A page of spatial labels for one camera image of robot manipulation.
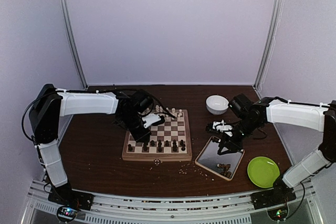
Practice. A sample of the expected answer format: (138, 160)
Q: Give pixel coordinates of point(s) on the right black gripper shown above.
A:
(234, 146)

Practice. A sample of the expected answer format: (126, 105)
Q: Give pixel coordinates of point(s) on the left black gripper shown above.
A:
(139, 137)

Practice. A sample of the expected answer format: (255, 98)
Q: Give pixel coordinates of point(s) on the metal tray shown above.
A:
(208, 159)

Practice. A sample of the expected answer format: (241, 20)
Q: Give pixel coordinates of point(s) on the black chess piece back row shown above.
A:
(159, 149)

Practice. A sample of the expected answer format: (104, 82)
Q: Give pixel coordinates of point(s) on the wooden chess board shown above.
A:
(171, 129)

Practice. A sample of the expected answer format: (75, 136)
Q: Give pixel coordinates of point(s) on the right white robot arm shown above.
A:
(319, 117)

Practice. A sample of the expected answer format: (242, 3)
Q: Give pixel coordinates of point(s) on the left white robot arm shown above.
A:
(53, 103)

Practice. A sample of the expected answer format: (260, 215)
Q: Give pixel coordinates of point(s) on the pile of dark chess pieces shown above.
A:
(224, 170)

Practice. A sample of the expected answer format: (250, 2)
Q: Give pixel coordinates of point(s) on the white ceramic bowl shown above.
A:
(217, 104)

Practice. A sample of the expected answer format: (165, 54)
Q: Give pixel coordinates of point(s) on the green plate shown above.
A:
(262, 171)

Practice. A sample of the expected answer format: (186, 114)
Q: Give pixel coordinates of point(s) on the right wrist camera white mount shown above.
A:
(219, 127)

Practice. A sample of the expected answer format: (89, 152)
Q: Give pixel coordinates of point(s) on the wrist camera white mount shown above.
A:
(219, 127)
(152, 120)

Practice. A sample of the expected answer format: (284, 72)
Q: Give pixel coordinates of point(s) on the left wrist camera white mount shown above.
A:
(152, 120)

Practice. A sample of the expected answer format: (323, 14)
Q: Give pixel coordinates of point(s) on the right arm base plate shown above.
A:
(268, 198)

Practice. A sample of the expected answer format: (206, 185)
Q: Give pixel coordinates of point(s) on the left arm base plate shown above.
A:
(77, 200)

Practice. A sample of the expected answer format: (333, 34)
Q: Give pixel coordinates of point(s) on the left aluminium frame post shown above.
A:
(72, 43)

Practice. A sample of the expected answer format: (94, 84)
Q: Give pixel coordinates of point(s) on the aluminium frame post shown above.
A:
(72, 43)
(269, 45)

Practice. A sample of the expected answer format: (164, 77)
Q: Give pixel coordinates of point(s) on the right aluminium frame post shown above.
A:
(269, 45)

